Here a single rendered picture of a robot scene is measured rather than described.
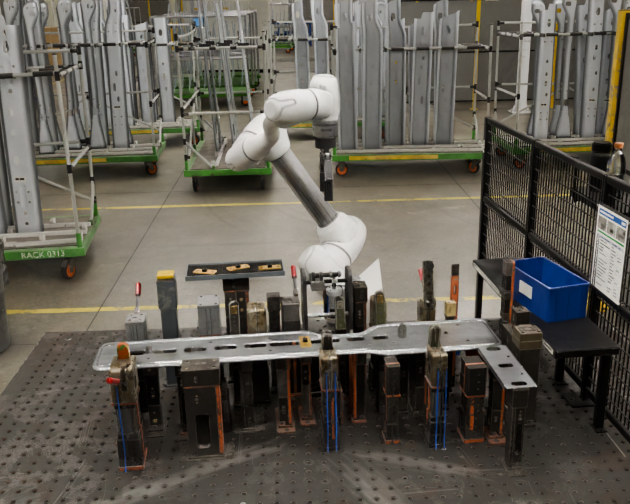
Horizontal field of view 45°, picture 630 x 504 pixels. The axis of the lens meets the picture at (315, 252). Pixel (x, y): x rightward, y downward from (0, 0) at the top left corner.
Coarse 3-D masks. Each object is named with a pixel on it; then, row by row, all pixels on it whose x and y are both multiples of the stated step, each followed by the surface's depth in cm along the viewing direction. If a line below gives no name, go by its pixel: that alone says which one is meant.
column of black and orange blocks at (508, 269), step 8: (504, 264) 277; (512, 264) 275; (504, 272) 278; (512, 272) 276; (504, 280) 279; (512, 280) 277; (504, 288) 279; (512, 288) 278; (504, 296) 279; (512, 296) 279; (504, 304) 280; (512, 304) 280; (504, 312) 281; (504, 320) 284
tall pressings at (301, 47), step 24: (312, 0) 1161; (336, 0) 1115; (360, 0) 1162; (384, 0) 1139; (336, 24) 1124; (384, 24) 1126; (336, 72) 1142; (360, 72) 1149; (384, 72) 1140; (360, 96) 1158; (384, 96) 1152
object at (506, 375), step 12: (480, 348) 254; (504, 348) 253; (492, 360) 245; (504, 360) 245; (516, 360) 245; (492, 372) 240; (504, 372) 237; (516, 372) 237; (504, 384) 230; (528, 384) 230
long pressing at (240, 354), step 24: (216, 336) 266; (240, 336) 266; (264, 336) 266; (288, 336) 266; (312, 336) 265; (336, 336) 265; (360, 336) 265; (408, 336) 264; (456, 336) 263; (480, 336) 262; (96, 360) 252; (144, 360) 251; (168, 360) 250; (240, 360) 251
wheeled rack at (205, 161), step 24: (192, 48) 810; (216, 48) 812; (240, 48) 815; (264, 48) 816; (264, 72) 824; (192, 96) 931; (264, 96) 833; (192, 120) 895; (192, 168) 860; (216, 168) 857; (264, 168) 855
